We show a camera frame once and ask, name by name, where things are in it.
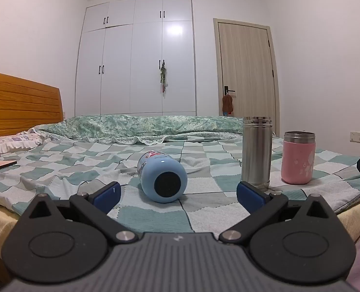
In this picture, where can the floral pillow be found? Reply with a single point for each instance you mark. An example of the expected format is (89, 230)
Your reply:
(8, 144)

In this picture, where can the checkered bed sheet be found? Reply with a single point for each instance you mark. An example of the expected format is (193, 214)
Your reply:
(82, 164)

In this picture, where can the green hanging ornament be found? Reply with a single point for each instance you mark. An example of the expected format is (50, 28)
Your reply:
(163, 74)

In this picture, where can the pink cup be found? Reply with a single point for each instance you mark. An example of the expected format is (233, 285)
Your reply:
(298, 161)

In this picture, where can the white wardrobe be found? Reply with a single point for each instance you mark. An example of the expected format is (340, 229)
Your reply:
(131, 60)

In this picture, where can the stainless steel cup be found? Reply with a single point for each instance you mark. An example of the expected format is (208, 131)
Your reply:
(256, 155)

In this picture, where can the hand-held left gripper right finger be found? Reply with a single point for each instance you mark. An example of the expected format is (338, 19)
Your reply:
(249, 197)

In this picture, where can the green floral quilt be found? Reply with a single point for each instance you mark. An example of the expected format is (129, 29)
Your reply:
(131, 127)

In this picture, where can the brown hanging pouch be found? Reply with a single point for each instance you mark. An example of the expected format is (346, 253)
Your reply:
(227, 104)

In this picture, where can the light wooden door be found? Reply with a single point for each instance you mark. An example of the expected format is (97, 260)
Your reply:
(247, 76)

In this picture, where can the light blue printed cup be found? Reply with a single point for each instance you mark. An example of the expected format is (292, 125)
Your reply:
(163, 178)

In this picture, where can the wooden headboard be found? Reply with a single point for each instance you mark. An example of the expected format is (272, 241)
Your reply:
(18, 106)

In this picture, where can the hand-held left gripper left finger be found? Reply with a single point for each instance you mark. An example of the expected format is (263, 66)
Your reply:
(107, 197)

